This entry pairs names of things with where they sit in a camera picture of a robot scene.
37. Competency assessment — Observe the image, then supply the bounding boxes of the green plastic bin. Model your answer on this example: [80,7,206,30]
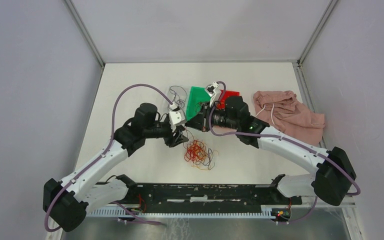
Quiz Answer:
[186,86,210,121]

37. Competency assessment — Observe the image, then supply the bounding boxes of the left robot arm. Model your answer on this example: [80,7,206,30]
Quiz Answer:
[43,103,188,232]

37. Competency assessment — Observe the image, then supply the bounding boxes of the clear plastic bin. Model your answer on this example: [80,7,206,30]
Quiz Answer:
[165,85,191,119]

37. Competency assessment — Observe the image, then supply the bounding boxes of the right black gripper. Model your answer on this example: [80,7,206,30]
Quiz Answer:
[185,101,239,132]

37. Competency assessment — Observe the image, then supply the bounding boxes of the red plastic bin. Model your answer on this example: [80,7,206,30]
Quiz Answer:
[217,90,241,110]

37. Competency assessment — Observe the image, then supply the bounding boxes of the pink cloth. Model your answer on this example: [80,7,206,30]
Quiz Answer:
[253,90,326,146]

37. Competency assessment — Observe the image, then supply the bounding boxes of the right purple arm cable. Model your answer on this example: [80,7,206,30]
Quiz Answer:
[208,81,362,225]

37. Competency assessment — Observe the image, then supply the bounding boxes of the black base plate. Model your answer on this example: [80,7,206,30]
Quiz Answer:
[119,183,303,214]

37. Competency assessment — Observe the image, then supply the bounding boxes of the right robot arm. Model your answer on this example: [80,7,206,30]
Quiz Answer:
[185,96,361,206]

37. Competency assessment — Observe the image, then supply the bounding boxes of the white slotted cable duct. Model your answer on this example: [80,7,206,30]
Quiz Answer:
[86,205,276,220]

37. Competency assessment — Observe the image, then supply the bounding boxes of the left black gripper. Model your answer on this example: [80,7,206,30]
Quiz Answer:
[144,118,189,148]

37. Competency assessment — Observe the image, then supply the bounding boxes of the cable pile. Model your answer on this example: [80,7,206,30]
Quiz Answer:
[183,130,219,171]

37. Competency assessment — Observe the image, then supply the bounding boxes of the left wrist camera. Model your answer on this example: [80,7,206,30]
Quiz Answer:
[168,109,187,130]

